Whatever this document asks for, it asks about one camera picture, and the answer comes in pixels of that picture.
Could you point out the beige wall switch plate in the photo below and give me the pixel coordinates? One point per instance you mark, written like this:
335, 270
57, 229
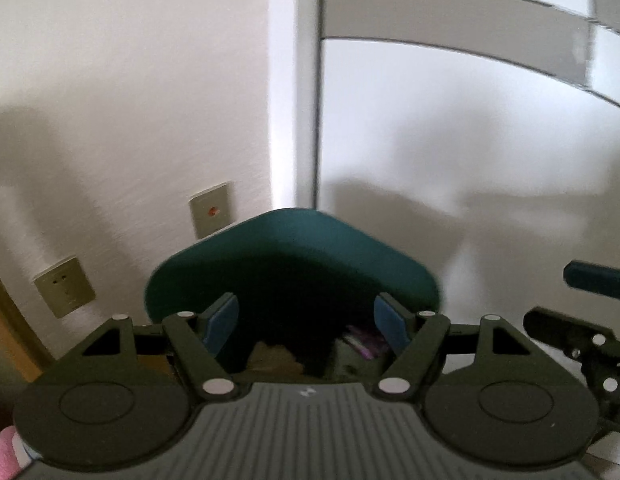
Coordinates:
210, 209

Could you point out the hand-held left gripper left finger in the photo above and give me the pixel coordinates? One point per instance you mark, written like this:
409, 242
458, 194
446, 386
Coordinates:
221, 321

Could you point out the purple plastic wrapper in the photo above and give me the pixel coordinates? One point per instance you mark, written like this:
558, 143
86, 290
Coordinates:
362, 342

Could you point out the beige wall socket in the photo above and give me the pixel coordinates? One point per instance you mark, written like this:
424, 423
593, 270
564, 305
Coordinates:
64, 286

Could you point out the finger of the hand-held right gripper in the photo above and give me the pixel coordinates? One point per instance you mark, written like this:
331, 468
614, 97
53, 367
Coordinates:
560, 329
597, 279

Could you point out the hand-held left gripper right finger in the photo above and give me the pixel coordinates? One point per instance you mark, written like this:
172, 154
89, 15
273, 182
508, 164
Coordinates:
391, 321

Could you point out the dark green trash bin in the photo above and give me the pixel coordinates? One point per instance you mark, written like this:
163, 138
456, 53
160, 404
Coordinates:
290, 270

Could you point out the white door with grey stripe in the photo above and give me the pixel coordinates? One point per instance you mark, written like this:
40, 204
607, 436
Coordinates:
465, 125

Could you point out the pink cloth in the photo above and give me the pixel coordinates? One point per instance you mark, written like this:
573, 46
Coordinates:
4, 452

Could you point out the white door frame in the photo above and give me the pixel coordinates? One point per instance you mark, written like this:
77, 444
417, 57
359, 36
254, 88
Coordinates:
292, 85

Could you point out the brown crumpled paper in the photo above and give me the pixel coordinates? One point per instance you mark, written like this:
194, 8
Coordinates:
272, 359

